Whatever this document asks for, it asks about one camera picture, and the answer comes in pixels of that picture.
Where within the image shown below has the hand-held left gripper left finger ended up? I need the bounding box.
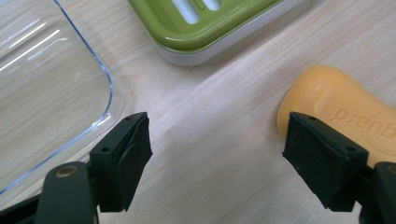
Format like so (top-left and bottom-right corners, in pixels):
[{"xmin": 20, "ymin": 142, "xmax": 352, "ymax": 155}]
[{"xmin": 89, "ymin": 111, "xmax": 154, "ymax": 214}]

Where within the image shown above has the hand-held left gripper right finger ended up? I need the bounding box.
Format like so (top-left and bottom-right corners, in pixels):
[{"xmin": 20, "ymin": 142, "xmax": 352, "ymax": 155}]
[{"xmin": 282, "ymin": 111, "xmax": 370, "ymax": 213}]

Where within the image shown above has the orange soap bar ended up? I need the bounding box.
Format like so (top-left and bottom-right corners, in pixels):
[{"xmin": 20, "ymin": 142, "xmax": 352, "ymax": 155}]
[{"xmin": 276, "ymin": 64, "xmax": 396, "ymax": 169}]

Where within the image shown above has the clear plastic tray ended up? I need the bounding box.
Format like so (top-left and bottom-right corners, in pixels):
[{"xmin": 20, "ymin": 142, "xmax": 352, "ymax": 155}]
[{"xmin": 0, "ymin": 0, "xmax": 126, "ymax": 210}]

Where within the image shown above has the green soap dish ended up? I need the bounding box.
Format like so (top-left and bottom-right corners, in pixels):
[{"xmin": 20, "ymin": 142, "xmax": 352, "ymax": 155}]
[{"xmin": 126, "ymin": 0, "xmax": 307, "ymax": 67}]

